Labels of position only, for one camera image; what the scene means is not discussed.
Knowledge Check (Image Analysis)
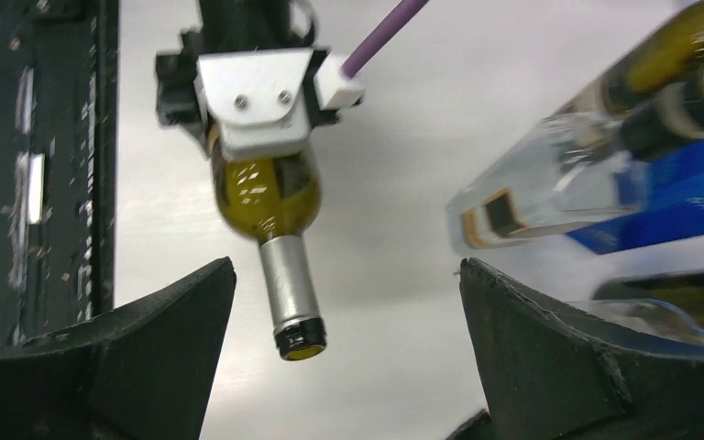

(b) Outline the blue square glass bottle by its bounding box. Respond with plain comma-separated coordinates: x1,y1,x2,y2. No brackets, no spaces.
566,141,704,255

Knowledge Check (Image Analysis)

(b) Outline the green wine bottle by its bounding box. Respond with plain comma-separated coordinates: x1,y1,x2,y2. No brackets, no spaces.
592,271,704,330
206,126,327,361
553,1,704,118

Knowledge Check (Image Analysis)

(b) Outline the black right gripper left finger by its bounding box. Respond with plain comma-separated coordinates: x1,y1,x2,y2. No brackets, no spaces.
0,258,237,439

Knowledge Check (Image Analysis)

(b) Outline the clear square bottle black cap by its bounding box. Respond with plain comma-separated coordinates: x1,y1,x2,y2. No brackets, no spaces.
447,61,704,256

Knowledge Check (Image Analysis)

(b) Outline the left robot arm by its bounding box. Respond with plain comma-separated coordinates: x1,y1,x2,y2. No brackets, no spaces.
155,0,340,144

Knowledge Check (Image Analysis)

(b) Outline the clear round glass bottle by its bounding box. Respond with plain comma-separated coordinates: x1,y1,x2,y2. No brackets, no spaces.
568,298,704,347

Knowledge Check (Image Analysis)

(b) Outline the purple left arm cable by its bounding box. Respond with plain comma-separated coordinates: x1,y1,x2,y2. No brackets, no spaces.
339,0,432,80

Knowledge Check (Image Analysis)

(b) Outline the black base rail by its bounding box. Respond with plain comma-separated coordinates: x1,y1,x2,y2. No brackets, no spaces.
0,1,119,347

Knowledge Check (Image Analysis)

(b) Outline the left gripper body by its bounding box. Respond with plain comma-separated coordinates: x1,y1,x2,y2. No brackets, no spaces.
155,27,344,144

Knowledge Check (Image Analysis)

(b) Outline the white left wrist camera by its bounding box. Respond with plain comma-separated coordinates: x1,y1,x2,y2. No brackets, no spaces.
195,48,365,161

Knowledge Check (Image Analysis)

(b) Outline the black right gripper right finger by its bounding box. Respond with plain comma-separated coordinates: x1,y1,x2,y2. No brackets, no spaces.
454,258,704,439

